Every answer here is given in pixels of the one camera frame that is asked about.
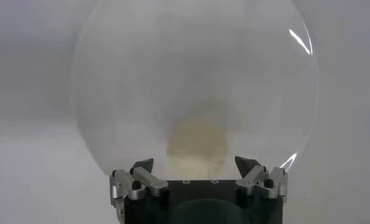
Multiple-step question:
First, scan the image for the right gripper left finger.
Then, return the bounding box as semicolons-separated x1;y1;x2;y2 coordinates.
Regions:
108;157;170;211

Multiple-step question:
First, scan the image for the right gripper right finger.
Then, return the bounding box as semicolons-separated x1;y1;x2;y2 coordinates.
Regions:
234;155;289;200

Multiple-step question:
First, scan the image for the white steamed baozi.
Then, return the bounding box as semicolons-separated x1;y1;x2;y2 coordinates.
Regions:
166;117;228;180

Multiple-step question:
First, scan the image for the white round plate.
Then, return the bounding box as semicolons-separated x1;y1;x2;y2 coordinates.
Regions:
69;0;320;183

